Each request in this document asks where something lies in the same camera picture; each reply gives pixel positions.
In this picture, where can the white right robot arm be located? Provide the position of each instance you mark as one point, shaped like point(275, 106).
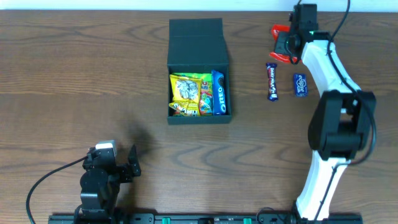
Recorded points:
point(342, 131)

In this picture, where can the small blue candy pack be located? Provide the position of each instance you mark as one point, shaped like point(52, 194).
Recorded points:
point(300, 85)

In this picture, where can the yellow snack bag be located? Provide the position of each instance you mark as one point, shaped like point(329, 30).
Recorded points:
point(186, 95)

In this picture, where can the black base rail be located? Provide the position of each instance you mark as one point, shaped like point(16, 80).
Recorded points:
point(266, 218)

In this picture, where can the red snack bag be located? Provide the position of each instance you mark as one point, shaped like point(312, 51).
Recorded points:
point(276, 28)

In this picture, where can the Haribo gummy bag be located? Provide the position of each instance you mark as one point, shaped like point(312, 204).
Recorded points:
point(206, 92)

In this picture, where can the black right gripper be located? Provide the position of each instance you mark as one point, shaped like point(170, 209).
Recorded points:
point(280, 47)

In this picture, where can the blue Oreo pack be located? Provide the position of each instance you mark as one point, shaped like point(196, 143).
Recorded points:
point(219, 96)

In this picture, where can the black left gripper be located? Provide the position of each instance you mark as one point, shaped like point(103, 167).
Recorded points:
point(123, 172)

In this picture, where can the Dairy Milk chocolate bar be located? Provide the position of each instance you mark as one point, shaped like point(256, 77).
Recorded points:
point(272, 90)

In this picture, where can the dark green box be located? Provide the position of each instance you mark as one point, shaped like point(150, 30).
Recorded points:
point(198, 46)

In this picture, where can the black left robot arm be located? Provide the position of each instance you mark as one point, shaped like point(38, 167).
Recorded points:
point(100, 184)

